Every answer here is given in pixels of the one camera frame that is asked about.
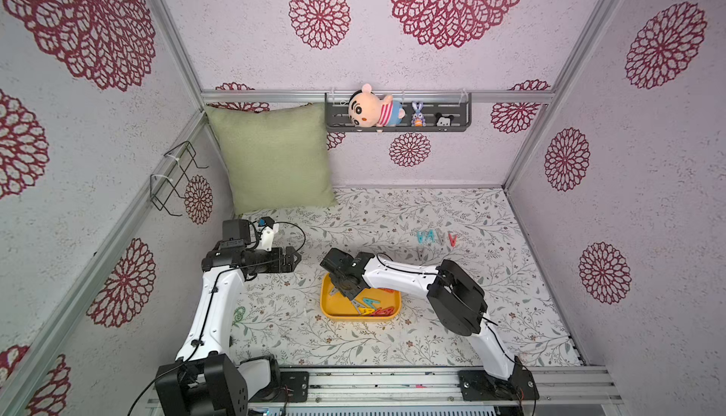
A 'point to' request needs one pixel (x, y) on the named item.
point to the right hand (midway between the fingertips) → (329, 281)
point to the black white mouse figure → (442, 121)
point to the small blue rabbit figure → (418, 117)
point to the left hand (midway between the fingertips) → (285, 260)
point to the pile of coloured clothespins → (368, 306)
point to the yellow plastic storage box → (335, 305)
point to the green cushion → (277, 159)
